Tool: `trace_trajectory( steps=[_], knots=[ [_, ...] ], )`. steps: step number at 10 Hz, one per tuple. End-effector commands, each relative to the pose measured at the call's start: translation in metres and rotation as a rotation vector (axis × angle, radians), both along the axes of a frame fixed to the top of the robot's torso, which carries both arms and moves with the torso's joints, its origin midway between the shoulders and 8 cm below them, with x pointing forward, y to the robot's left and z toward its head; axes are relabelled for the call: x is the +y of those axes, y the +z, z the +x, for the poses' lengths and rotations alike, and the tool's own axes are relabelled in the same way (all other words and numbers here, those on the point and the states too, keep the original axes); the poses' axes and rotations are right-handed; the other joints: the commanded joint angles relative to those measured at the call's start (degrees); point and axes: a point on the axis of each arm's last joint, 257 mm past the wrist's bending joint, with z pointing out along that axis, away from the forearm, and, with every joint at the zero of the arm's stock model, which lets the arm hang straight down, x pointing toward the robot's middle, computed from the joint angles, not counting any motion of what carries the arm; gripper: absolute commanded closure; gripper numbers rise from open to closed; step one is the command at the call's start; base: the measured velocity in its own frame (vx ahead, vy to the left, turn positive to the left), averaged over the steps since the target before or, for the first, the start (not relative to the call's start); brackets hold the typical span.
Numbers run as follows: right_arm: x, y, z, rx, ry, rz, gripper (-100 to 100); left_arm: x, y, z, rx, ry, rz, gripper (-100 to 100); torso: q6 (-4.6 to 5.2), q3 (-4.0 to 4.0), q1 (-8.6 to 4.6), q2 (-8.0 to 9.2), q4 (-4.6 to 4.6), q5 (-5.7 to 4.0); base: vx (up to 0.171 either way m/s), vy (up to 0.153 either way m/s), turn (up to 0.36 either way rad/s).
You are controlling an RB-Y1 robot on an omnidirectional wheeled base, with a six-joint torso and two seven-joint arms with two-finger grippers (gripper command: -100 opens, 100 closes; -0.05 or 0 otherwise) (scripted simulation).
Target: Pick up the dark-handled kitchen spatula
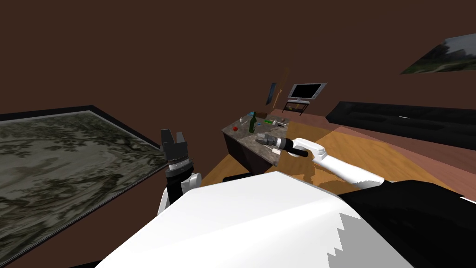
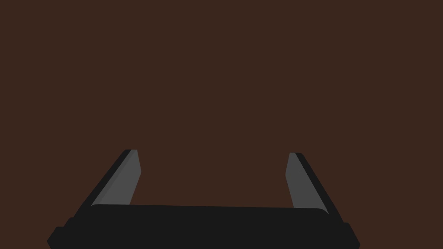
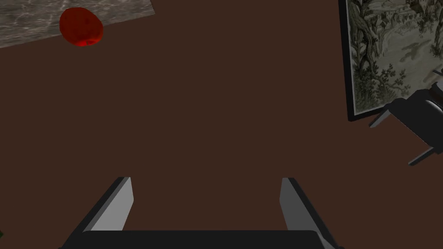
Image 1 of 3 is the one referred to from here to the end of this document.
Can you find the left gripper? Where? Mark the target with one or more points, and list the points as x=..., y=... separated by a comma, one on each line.
x=176, y=151

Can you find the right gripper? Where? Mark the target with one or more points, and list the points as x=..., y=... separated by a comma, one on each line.
x=272, y=141

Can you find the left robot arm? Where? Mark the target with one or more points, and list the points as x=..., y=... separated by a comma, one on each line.
x=180, y=183

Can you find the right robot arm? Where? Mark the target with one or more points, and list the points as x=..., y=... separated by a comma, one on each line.
x=409, y=212

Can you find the green glass bottle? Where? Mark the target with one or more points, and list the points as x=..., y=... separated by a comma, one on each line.
x=252, y=125

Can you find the grey marble top table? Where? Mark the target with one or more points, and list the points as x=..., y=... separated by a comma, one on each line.
x=245, y=149

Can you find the black stand with television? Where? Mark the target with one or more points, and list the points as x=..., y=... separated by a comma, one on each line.
x=305, y=91

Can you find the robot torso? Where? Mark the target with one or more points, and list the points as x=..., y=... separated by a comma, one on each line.
x=253, y=223

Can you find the large black-framed landscape painting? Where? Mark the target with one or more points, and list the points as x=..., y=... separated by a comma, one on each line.
x=70, y=171

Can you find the black sofa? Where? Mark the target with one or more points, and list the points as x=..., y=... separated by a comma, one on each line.
x=409, y=123

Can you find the small blue wall picture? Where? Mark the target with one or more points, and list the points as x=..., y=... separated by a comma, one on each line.
x=271, y=93

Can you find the dark landscape wall picture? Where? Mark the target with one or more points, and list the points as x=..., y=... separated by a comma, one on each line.
x=446, y=56

